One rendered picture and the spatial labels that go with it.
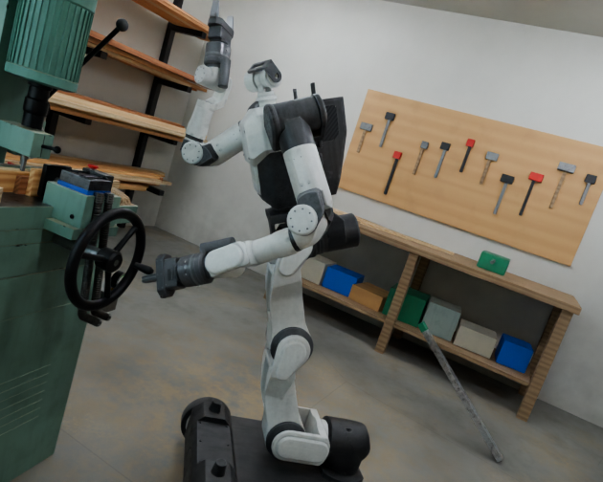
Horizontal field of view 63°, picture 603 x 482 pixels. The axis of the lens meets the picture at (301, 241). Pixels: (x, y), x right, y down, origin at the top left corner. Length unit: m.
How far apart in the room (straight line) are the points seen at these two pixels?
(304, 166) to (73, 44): 0.69
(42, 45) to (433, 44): 3.55
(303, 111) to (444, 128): 3.10
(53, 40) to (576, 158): 3.61
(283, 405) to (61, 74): 1.21
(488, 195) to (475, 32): 1.33
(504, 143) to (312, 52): 1.93
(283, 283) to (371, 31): 3.48
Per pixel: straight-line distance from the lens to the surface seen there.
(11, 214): 1.38
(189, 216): 5.34
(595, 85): 4.37
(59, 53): 1.48
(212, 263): 1.29
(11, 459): 1.86
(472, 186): 4.23
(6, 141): 1.58
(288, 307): 1.61
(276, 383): 1.68
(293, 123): 1.28
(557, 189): 4.19
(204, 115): 1.79
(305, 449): 1.82
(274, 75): 1.49
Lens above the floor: 1.23
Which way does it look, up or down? 10 degrees down
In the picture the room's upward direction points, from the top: 18 degrees clockwise
